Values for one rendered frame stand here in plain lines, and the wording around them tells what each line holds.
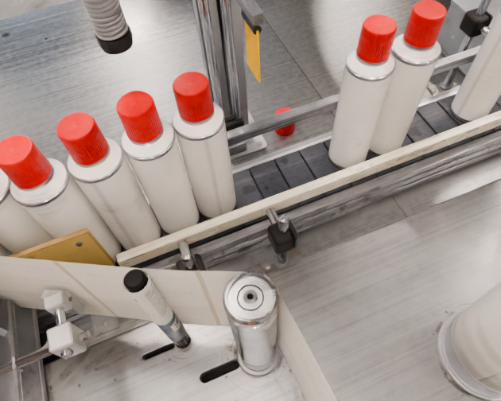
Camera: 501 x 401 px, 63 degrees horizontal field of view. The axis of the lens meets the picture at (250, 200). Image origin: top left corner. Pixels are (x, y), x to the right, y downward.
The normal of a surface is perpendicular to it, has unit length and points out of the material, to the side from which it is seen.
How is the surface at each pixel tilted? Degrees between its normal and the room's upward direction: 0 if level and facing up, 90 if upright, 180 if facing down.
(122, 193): 90
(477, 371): 93
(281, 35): 0
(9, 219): 90
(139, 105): 3
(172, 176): 90
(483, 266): 0
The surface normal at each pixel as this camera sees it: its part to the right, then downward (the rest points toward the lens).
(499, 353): -0.88, 0.43
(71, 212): 0.83, 0.46
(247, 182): -0.04, -0.53
